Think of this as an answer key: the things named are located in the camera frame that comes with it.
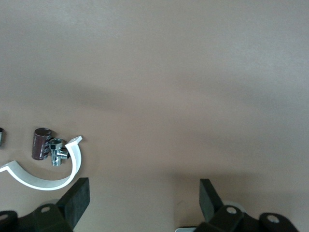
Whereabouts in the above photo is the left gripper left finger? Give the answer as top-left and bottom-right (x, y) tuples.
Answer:
(21, 177), (91, 232)

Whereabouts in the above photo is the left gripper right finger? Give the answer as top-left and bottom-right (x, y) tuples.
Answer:
(197, 178), (247, 232)

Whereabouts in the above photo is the white curved pipe clamp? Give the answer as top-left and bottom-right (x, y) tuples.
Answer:
(0, 135), (84, 190)

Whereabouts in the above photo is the chrome metal fitting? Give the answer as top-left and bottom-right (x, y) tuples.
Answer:
(49, 138), (69, 167)

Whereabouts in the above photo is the dark brown cylindrical capacitor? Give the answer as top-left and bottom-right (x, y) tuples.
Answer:
(31, 127), (52, 161)

